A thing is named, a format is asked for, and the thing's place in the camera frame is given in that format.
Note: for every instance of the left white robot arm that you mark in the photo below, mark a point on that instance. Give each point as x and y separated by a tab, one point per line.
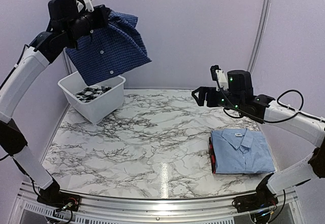
39	54

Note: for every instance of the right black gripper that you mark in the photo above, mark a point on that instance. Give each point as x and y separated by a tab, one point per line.
204	90

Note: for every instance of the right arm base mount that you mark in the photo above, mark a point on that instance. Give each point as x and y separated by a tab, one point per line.
262	198

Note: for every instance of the light blue folded shirt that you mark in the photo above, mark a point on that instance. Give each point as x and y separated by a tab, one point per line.
240	151

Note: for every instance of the black white checked shirt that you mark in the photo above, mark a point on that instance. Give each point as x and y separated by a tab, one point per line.
88	94

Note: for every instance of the red black plaid folded shirt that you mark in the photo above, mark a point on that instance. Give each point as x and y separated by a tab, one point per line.
212	155

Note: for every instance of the dark blue checked shirt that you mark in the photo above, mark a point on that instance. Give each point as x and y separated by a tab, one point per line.
110	51

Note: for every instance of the white plastic bin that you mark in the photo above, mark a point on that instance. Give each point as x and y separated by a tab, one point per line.
96	110

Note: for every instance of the aluminium front frame rail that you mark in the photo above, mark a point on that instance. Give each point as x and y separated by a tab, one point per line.
100	209

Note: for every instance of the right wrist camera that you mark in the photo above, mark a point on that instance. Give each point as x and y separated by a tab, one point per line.
219	77

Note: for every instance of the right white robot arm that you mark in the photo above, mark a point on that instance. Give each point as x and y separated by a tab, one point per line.
265	109

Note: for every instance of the right corner wall post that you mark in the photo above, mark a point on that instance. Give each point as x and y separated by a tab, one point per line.
259	35

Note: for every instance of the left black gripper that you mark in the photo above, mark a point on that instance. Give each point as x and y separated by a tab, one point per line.
101	18

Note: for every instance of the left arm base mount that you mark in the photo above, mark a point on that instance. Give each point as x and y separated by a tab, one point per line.
54	197

